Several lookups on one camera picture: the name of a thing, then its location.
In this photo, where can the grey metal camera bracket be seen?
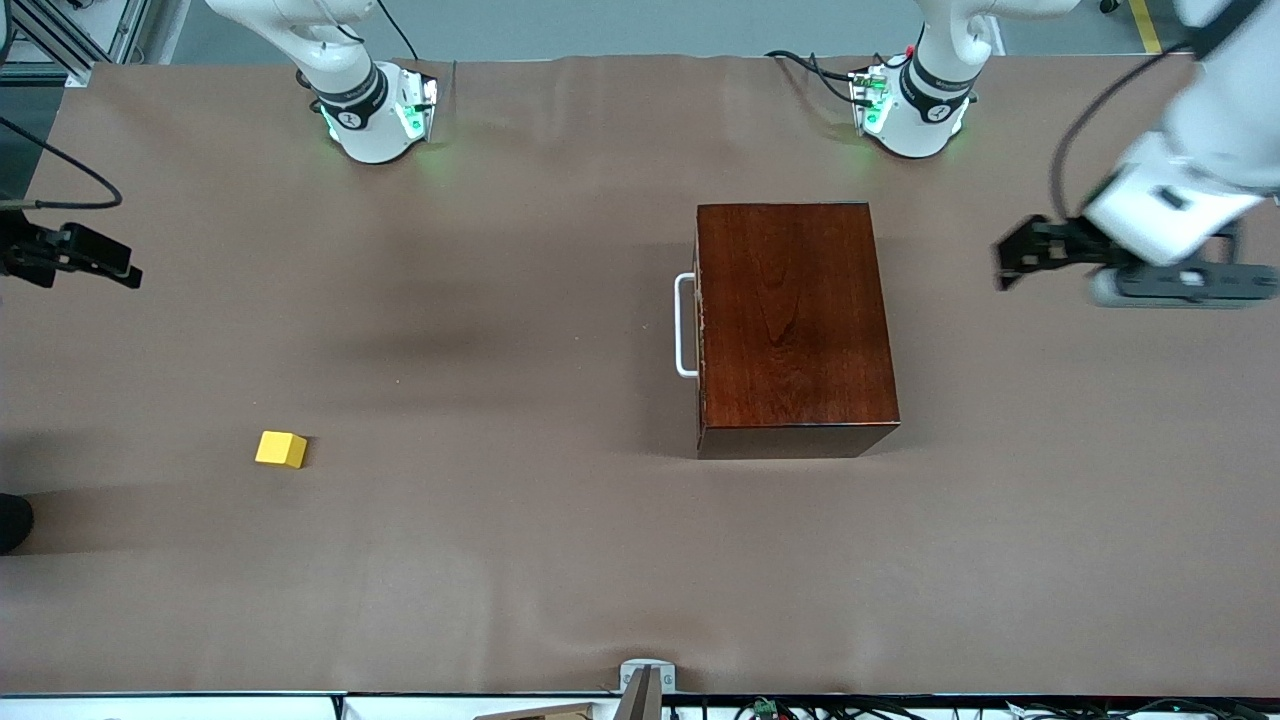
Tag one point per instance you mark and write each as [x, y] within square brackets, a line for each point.
[648, 675]

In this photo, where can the yellow floor tape strip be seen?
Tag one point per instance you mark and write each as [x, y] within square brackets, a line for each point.
[1147, 30]

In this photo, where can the brown board piece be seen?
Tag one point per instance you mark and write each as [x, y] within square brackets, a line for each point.
[550, 713]

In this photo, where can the dark brown wooden cabinet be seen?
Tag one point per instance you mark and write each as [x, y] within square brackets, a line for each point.
[800, 320]

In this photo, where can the aluminium frame strut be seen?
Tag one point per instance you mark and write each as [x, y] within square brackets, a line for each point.
[50, 40]

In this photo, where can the yellow wooden block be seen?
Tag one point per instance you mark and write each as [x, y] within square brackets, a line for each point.
[280, 448]

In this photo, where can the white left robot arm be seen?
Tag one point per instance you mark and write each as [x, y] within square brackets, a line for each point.
[925, 125]

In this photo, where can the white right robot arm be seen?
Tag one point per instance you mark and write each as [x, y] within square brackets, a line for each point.
[365, 130]

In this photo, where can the black rounded object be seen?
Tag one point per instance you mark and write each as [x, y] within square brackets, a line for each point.
[12, 522]

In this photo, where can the brown table cover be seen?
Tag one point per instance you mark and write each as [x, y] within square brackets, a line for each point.
[500, 560]

